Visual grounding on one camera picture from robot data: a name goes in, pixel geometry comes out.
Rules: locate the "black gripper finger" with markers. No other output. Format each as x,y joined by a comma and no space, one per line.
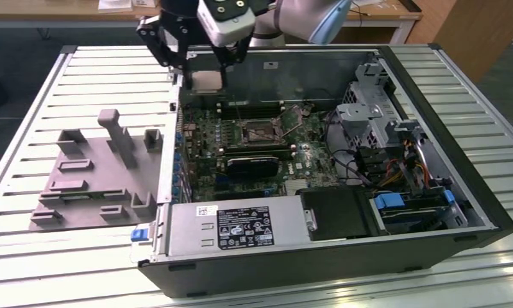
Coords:
170,41
232,53

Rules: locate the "silver square CPU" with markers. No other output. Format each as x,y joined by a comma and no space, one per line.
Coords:
206,81

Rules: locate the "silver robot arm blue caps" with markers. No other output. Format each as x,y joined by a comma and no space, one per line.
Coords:
269,19

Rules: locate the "black RAM slot bank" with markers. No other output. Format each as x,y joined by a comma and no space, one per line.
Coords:
256,150
249,109

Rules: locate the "CPU socket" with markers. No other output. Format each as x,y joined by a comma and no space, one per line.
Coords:
260,131

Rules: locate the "small white box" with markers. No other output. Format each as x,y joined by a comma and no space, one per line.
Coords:
145,2

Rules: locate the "white label sticker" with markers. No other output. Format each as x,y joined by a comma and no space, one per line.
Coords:
269,65

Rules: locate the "white cardboard box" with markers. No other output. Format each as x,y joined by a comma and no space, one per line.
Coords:
114,5

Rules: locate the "wooden desk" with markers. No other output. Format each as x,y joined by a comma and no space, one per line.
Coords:
68,14

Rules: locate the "white papers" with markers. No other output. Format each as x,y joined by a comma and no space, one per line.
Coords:
369,3

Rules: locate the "small black graphics card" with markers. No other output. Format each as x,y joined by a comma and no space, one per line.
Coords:
253,166

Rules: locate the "green motherboard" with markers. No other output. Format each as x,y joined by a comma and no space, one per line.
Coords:
205,167

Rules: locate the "grey metal drive cage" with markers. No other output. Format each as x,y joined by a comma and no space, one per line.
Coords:
368,112

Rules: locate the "small silver chipset heatsink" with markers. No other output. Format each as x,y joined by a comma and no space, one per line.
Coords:
296,186

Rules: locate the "grey parts rack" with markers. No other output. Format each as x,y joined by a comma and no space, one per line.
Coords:
102,179

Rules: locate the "silver power supply unit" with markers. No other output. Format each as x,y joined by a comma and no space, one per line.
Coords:
188,224

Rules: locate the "black flat drive cover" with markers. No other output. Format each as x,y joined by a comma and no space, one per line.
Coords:
333,211

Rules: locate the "wooden cabinet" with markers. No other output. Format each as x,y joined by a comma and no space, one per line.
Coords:
478,32

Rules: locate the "blue disk carrier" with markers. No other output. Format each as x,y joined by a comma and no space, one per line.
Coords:
389,200

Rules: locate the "blue case latch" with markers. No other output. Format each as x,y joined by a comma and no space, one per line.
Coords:
138,234

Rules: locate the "small blue clip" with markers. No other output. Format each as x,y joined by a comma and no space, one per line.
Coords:
448,196

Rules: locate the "black open PC case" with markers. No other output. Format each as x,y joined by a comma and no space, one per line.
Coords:
308,272

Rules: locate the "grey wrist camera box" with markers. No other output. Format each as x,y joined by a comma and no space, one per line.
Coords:
228,19

